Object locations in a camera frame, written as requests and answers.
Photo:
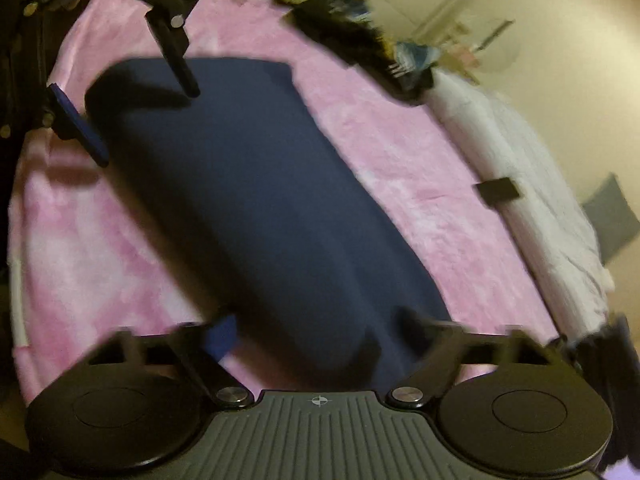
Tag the grey pillow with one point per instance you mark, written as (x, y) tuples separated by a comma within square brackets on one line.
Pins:
[(612, 220)]

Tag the pile of dark clothes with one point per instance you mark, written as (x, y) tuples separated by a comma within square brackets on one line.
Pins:
[(350, 35)]

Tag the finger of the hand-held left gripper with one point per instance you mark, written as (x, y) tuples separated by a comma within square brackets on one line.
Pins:
[(80, 125), (175, 45)]

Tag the pink floral blanket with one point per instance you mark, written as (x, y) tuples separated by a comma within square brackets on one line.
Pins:
[(425, 170)]

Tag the navy blue shirt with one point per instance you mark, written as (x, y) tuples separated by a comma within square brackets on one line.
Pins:
[(250, 185)]

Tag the grey duvet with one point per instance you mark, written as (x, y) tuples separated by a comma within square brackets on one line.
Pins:
[(525, 160)]

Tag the black phone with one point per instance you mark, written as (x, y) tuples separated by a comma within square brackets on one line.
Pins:
[(497, 191)]

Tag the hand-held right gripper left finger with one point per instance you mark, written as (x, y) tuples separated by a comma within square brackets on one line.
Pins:
[(222, 337)]

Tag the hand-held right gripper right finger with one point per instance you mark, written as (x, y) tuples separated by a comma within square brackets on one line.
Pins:
[(412, 322)]

